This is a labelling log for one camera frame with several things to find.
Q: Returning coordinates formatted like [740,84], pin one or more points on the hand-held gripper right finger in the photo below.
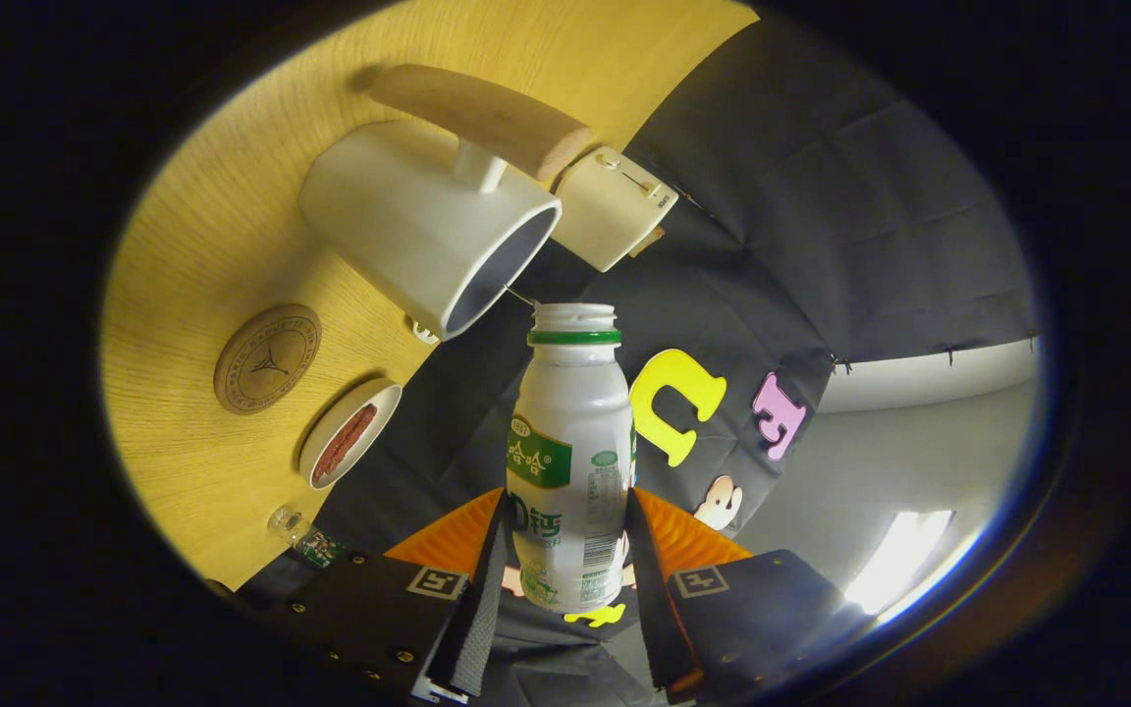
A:
[652,609]

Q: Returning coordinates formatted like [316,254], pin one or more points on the brown bread slice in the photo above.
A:
[646,243]

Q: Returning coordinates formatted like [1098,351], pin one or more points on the wooden table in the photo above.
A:
[192,245]

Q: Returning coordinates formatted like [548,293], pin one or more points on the white divided dish with beans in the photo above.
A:
[424,332]

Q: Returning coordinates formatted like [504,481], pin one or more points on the white juice bottle green label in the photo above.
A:
[570,412]

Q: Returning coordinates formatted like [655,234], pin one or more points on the red sausage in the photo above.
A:
[345,442]

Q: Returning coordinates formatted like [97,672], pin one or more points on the clear plastic water bottle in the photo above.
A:
[308,540]

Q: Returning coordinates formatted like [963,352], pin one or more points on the black backdrop cloth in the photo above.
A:
[821,216]

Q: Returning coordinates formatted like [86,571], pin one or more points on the cream toaster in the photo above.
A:
[610,211]

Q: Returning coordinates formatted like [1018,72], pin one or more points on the white round plate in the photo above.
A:
[374,412]

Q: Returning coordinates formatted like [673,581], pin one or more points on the round wooden coaster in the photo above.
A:
[266,358]

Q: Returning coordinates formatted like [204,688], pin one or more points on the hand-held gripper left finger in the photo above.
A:
[475,628]

